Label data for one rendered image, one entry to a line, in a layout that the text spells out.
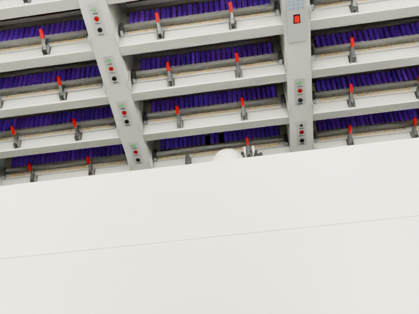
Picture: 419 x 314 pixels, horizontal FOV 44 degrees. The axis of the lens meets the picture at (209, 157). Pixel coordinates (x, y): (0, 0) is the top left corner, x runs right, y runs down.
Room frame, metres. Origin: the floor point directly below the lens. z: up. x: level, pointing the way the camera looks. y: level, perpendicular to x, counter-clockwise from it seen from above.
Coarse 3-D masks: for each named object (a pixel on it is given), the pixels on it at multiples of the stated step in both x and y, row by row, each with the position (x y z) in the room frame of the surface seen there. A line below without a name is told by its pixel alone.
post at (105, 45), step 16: (80, 0) 1.81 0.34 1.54; (96, 0) 1.80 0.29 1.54; (112, 16) 1.84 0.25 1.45; (112, 32) 1.80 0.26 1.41; (96, 48) 1.81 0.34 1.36; (112, 48) 1.80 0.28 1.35; (128, 64) 1.89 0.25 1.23; (112, 96) 1.80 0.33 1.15; (128, 96) 1.80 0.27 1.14; (112, 112) 1.81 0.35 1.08; (128, 128) 1.80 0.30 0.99; (144, 144) 1.80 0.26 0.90; (128, 160) 1.81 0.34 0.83; (144, 160) 1.80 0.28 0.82
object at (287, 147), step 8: (280, 128) 1.88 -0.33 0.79; (288, 136) 1.79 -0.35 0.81; (152, 144) 1.92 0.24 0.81; (272, 144) 1.81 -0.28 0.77; (288, 144) 1.79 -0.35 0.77; (152, 152) 1.88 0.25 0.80; (200, 152) 1.84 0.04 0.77; (240, 152) 1.80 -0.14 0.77; (264, 152) 1.78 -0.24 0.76; (272, 152) 1.77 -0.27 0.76; (280, 152) 1.76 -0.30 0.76; (288, 152) 1.75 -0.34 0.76; (152, 160) 1.84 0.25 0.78; (168, 160) 1.84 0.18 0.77; (176, 160) 1.83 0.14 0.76; (184, 160) 1.82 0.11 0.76; (192, 160) 1.81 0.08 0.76; (200, 160) 1.80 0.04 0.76; (208, 160) 1.79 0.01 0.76; (152, 168) 1.80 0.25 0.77
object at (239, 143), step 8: (272, 136) 1.82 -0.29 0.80; (280, 136) 1.82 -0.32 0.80; (216, 144) 1.85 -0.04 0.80; (224, 144) 1.84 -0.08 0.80; (232, 144) 1.83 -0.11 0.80; (240, 144) 1.82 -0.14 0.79; (256, 144) 1.82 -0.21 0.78; (264, 144) 1.81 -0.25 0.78; (280, 144) 1.79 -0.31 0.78; (160, 152) 1.86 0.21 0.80; (168, 152) 1.86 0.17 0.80; (176, 152) 1.85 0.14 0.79; (184, 152) 1.84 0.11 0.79; (192, 152) 1.84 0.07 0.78; (208, 152) 1.82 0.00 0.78; (216, 152) 1.82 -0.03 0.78
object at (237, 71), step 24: (192, 48) 1.94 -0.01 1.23; (216, 48) 1.92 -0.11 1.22; (240, 48) 1.89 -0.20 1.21; (264, 48) 1.86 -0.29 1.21; (144, 72) 1.86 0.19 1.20; (168, 72) 1.81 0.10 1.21; (192, 72) 1.84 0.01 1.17; (216, 72) 1.81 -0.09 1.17; (240, 72) 1.78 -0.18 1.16; (264, 72) 1.76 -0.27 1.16; (144, 96) 1.80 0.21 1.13; (168, 96) 1.79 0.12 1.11
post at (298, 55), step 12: (288, 48) 1.73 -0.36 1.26; (300, 48) 1.73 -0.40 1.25; (288, 60) 1.73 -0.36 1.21; (300, 60) 1.73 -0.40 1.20; (288, 72) 1.73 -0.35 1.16; (300, 72) 1.73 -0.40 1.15; (288, 84) 1.73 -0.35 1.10; (288, 96) 1.73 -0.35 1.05; (300, 108) 1.73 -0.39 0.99; (300, 120) 1.73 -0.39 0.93; (312, 120) 1.72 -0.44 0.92; (312, 132) 1.72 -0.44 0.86; (312, 144) 1.72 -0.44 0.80
